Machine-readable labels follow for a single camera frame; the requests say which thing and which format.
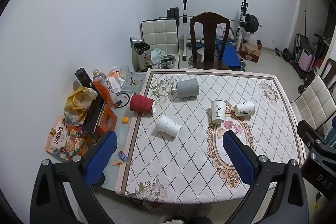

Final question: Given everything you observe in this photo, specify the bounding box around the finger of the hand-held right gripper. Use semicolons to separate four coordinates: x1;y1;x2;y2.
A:
297;120;328;146

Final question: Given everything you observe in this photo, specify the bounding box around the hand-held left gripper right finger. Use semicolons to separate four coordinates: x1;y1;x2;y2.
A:
223;130;309;224

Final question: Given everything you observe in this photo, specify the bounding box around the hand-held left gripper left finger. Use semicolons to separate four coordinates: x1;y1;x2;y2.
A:
30;131;118;224

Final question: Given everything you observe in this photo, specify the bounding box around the white cup with small print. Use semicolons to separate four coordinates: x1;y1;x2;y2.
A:
234;101;255;117

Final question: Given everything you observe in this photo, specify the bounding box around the red ribbed paper cup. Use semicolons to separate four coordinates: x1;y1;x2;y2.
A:
130;93;157;114

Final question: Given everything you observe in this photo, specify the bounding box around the white marbled paper cup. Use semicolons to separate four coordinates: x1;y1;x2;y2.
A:
156;115;182;137

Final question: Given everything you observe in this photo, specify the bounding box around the grey cup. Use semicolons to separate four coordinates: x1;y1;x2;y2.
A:
176;79;199;98

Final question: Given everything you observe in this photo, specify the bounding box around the white cup with large print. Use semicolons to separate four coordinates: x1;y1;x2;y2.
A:
211;100;227;124

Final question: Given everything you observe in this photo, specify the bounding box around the white padded chair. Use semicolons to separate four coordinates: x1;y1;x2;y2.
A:
290;75;335;132
141;19;181;68

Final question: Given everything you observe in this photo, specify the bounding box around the orange box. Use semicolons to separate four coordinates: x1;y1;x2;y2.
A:
94;106;117;135

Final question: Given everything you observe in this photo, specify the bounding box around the black flat case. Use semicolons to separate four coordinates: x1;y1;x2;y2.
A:
82;95;107;133

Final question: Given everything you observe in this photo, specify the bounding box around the orange snack packet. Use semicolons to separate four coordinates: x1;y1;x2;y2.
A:
45;116;92;161

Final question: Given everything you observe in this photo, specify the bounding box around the floral quilted table mat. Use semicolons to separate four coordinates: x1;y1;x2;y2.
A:
115;68;306;205

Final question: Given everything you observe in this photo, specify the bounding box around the yellow plastic bag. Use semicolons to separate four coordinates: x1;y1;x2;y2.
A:
64;86;98;126

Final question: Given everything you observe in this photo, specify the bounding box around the dark wooden chair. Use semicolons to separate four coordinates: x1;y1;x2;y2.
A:
189;13;230;71
322;58;336;88

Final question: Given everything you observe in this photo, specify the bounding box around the orange drink bottle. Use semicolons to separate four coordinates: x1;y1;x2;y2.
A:
92;70;117;106

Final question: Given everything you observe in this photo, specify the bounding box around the pink suitcase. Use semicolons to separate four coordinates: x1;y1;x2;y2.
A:
299;49;315;72

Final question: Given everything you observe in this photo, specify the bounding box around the white and orange plastic bag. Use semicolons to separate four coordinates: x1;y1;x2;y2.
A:
105;65;126;102

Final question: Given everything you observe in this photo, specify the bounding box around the small black barbell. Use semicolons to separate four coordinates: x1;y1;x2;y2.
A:
274;48;292;62

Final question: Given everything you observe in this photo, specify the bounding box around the black bottle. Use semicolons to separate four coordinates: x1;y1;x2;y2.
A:
75;68;95;89

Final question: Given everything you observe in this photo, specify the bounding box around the black scooter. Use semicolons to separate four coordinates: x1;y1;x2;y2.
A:
298;34;331;93

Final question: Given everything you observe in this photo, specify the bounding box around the glass ashtray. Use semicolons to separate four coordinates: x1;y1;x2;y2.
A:
122;73;146;90

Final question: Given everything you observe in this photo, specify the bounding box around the cardboard box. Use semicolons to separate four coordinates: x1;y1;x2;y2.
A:
240;40;262;63

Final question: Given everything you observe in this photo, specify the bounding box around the blue weight bench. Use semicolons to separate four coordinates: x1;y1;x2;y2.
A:
215;39;242;69

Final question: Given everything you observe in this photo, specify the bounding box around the printed gift box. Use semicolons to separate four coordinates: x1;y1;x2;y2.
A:
129;36;154;72

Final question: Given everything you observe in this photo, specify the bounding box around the clear plastic bag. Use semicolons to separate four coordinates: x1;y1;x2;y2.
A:
244;34;258;46

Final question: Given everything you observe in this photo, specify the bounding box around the green and white plastic bag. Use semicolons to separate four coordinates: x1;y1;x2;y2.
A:
150;48;166;63

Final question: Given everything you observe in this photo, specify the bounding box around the metal bowl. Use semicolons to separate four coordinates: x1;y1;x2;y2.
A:
158;55;176;69

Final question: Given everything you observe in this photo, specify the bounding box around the white and red plastic bag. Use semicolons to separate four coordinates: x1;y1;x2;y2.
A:
216;22;231;41

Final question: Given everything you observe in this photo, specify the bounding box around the white barbell rack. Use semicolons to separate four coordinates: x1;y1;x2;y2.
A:
180;0;250;62

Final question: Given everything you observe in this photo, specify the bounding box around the black cable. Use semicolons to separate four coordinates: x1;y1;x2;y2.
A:
115;91;132;109

